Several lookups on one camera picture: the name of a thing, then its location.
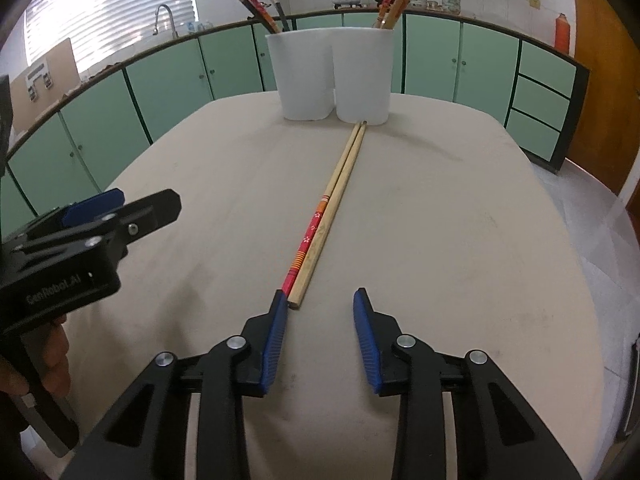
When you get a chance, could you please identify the person's left hand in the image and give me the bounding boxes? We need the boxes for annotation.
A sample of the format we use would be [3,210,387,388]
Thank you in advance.
[0,317,71,401]

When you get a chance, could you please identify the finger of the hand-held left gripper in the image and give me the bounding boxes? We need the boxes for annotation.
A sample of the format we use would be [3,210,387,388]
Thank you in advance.
[5,188,126,243]
[10,189,182,271]

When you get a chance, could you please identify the white two-compartment utensil holder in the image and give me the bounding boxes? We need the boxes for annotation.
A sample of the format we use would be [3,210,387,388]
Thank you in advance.
[265,27,394,125]

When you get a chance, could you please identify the cardboard box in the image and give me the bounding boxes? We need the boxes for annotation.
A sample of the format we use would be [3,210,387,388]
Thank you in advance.
[10,39,81,133]

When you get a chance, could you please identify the chrome sink faucet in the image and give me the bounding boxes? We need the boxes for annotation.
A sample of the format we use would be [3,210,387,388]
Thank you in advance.
[152,4,179,39]

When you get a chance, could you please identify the green base cabinet run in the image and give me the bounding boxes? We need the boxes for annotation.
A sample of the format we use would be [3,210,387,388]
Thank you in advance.
[0,7,591,241]

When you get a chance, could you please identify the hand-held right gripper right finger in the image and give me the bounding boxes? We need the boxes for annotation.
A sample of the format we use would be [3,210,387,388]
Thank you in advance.
[352,287,583,480]

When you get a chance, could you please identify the black patterned chopstick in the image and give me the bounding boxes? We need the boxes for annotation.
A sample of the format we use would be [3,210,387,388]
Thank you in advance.
[220,0,276,34]

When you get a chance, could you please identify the orange bottle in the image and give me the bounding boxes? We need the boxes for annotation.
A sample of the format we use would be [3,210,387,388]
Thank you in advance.
[554,12,571,56]

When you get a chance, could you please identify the jars on counter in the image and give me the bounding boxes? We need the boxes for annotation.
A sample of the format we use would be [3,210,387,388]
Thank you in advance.
[411,0,462,14]

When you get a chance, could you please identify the wooden door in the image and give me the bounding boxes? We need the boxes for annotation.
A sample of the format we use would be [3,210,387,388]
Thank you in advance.
[567,0,640,197]

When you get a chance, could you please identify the window blind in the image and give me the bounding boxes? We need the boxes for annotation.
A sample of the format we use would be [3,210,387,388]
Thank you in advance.
[25,0,198,77]

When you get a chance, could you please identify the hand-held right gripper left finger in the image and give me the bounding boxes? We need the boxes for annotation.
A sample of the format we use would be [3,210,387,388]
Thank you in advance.
[59,289,290,480]

